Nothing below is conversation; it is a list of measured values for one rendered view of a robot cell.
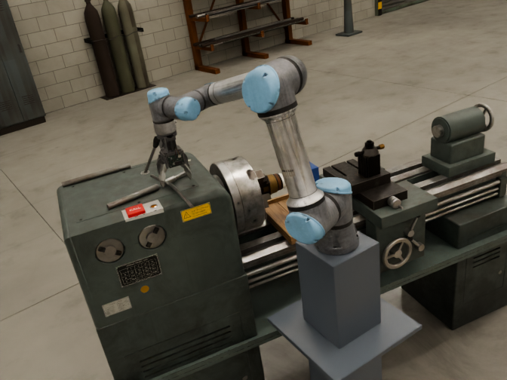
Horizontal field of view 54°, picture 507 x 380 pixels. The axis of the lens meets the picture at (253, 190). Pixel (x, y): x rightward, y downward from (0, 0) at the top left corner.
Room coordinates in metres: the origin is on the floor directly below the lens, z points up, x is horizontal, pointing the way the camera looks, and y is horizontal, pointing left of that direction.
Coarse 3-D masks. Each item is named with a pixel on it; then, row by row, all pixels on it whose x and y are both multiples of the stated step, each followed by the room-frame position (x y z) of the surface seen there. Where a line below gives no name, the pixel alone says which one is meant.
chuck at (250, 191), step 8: (224, 160) 1.92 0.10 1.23; (240, 160) 1.88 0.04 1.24; (232, 168) 1.83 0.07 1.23; (240, 168) 1.83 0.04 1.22; (248, 168) 1.83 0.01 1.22; (240, 176) 1.79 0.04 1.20; (240, 184) 1.77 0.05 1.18; (248, 184) 1.77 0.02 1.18; (256, 184) 1.77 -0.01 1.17; (240, 192) 1.74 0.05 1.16; (248, 192) 1.75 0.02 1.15; (256, 192) 1.76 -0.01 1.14; (248, 200) 1.74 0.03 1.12; (256, 200) 1.75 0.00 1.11; (248, 208) 1.73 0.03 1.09; (256, 208) 1.74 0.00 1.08; (264, 208) 1.76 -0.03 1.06; (248, 216) 1.73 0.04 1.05; (256, 216) 1.75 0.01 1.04; (264, 216) 1.76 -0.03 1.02; (248, 224) 1.75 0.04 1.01; (256, 224) 1.77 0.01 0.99
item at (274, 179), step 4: (268, 176) 1.93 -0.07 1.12; (272, 176) 1.92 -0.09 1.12; (276, 176) 1.93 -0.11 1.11; (280, 176) 1.93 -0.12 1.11; (272, 180) 1.91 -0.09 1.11; (276, 180) 1.92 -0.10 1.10; (280, 180) 1.92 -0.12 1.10; (272, 184) 1.90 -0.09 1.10; (276, 184) 1.90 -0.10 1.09; (280, 184) 1.91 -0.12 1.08; (260, 188) 1.94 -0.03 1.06; (264, 188) 1.89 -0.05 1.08; (268, 188) 1.90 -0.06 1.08; (272, 188) 1.89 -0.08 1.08; (276, 188) 1.90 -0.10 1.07; (280, 188) 1.91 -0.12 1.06; (264, 192) 1.90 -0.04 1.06; (272, 192) 1.90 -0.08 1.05
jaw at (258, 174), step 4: (248, 172) 1.82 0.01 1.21; (252, 172) 1.82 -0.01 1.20; (256, 172) 1.83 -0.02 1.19; (260, 172) 1.84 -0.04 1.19; (248, 176) 1.80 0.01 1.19; (252, 176) 1.80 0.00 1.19; (256, 176) 1.82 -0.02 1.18; (260, 176) 1.82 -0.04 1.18; (264, 176) 1.82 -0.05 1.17; (260, 180) 1.83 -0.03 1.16; (264, 180) 1.85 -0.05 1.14; (268, 180) 1.88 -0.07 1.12; (260, 184) 1.85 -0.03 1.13; (264, 184) 1.87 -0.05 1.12; (268, 184) 1.88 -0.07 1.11
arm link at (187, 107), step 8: (168, 96) 1.63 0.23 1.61; (184, 96) 1.61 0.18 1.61; (192, 96) 1.62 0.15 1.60; (200, 96) 1.63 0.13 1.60; (168, 104) 1.59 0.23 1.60; (176, 104) 1.57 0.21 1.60; (184, 104) 1.55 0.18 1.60; (192, 104) 1.56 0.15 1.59; (200, 104) 1.61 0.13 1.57; (168, 112) 1.59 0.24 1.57; (176, 112) 1.56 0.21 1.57; (184, 112) 1.54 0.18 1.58; (192, 112) 1.56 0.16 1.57; (184, 120) 1.57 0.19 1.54; (192, 120) 1.56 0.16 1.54
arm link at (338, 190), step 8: (320, 184) 1.38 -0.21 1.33; (328, 184) 1.37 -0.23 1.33; (336, 184) 1.37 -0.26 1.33; (344, 184) 1.36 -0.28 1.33; (328, 192) 1.34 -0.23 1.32; (336, 192) 1.33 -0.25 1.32; (344, 192) 1.34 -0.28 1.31; (336, 200) 1.32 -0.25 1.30; (344, 200) 1.34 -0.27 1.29; (344, 208) 1.32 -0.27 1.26; (344, 216) 1.34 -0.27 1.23; (352, 216) 1.37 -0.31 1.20; (336, 224) 1.33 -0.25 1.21; (344, 224) 1.34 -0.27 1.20
